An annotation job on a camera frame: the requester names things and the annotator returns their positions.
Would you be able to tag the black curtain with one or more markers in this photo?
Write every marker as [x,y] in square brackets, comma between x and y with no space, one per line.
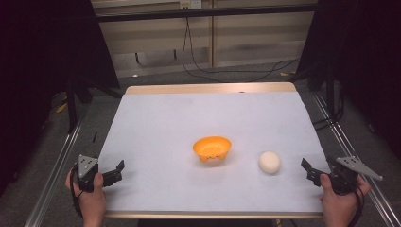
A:
[365,56]
[38,63]

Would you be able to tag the person's left hand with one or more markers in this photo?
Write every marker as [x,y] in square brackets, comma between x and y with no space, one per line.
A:
[91,201]

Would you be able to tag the white round bun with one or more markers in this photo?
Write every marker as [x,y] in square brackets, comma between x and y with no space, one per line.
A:
[269,162]

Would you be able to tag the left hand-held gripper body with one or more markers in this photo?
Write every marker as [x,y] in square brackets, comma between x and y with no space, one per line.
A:
[85,170]

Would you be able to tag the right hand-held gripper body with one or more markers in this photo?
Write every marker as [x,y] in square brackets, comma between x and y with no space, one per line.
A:
[346,176]

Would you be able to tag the white table cover sheet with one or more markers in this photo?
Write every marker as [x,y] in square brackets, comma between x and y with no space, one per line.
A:
[176,126]

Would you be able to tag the orange plastic bowl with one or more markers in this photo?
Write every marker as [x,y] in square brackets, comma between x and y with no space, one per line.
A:
[212,148]

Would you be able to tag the black metal stand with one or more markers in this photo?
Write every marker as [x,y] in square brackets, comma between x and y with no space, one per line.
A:
[72,107]
[331,94]

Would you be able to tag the black horizontal frame bar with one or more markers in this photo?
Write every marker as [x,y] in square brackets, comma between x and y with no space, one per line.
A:
[201,13]

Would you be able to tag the aluminium frame rail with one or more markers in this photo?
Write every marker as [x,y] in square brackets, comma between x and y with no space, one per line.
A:
[353,148]
[53,179]

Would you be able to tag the white wall socket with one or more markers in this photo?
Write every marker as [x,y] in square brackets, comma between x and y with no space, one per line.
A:
[191,3]

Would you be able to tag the person's right hand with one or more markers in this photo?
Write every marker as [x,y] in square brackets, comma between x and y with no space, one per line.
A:
[340,205]

